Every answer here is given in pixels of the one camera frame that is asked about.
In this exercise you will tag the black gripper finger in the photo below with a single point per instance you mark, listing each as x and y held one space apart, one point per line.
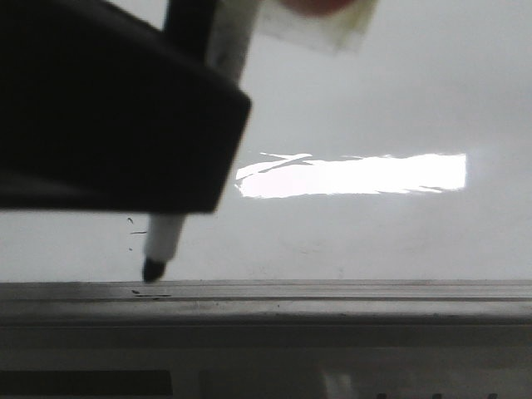
102 111

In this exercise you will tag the black and white whiteboard marker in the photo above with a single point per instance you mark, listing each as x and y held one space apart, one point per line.
216 33

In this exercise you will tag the orange magnet taped to marker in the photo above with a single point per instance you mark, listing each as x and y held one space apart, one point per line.
324 26

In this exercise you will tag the white whiteboard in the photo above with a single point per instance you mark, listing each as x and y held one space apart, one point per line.
409 158

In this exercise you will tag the grey aluminium whiteboard frame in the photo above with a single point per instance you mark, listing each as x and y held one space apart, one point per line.
276 302

